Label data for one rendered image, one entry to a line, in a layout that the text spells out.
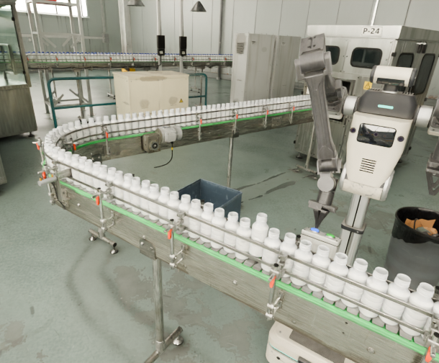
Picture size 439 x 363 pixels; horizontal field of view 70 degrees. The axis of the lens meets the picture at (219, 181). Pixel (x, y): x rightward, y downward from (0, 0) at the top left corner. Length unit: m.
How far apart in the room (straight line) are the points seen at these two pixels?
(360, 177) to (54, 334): 2.05
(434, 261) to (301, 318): 1.60
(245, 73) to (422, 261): 5.41
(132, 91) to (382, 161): 4.21
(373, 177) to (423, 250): 1.15
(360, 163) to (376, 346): 0.76
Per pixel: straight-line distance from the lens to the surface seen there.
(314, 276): 1.14
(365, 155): 1.54
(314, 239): 1.24
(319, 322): 1.21
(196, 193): 2.00
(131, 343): 2.28
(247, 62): 7.09
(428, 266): 2.70
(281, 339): 2.00
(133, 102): 5.21
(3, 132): 6.30
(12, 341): 2.53
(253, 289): 1.26
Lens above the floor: 1.77
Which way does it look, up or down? 25 degrees down
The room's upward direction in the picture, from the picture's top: 3 degrees clockwise
